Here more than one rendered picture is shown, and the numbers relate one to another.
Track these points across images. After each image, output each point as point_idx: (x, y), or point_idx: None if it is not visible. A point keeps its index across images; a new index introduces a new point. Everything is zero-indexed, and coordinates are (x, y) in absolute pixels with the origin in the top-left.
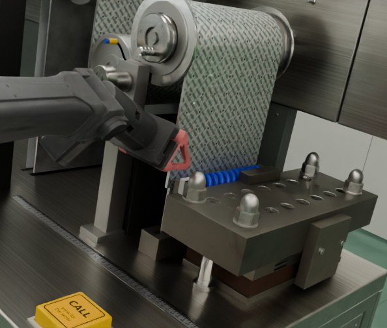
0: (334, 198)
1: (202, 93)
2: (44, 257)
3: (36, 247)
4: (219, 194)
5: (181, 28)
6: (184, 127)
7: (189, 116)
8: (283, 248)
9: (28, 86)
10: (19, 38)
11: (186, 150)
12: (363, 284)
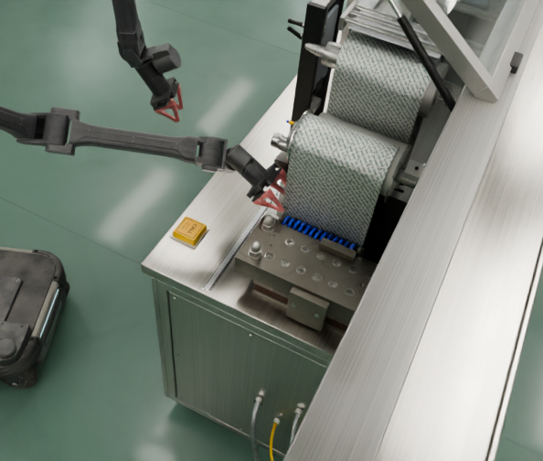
0: (343, 294)
1: (303, 179)
2: (238, 204)
3: (244, 198)
4: (286, 237)
5: None
6: (290, 190)
7: (293, 187)
8: (270, 283)
9: (146, 139)
10: (309, 88)
11: (274, 201)
12: (328, 352)
